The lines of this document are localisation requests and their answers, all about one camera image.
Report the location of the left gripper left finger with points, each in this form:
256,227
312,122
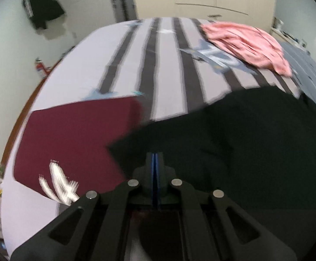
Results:
145,176

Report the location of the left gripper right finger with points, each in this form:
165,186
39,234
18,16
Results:
162,177

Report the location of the black printed t-shirt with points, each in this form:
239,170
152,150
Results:
257,145

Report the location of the maroon folded sweatshirt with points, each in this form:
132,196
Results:
64,150

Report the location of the striped grey bed sheet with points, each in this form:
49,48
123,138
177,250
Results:
166,65

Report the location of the red fire extinguisher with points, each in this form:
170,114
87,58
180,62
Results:
41,69

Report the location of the pink crumpled garment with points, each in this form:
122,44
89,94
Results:
250,44

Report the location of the dark suitcase by door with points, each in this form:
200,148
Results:
124,10

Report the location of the black jacket hanging on wall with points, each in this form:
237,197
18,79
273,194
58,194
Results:
39,12

